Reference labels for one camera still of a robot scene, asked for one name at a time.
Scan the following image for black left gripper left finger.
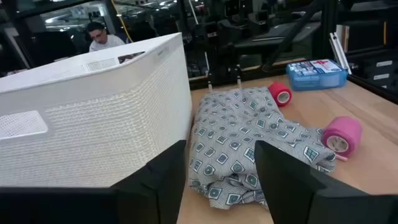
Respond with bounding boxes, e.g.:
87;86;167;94
111;139;188;224

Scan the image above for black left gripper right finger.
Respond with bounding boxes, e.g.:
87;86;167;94
254;140;374;224

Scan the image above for grey patterned cloth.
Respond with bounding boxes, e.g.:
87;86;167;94
188;86;336;210

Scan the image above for pink bandage roll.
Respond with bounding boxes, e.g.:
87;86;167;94
322;116;363;158

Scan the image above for red bandage roll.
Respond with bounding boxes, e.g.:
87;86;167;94
267;82;293;108

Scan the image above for blue first aid kit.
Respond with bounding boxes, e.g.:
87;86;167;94
285;58;348;91

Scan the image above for white plastic storage basket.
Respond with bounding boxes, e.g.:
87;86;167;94
0;32;193;189

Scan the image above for person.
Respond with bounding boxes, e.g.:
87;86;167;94
86;21;126;53

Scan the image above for yellow hanging cable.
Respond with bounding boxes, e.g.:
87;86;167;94
109;0;134;44

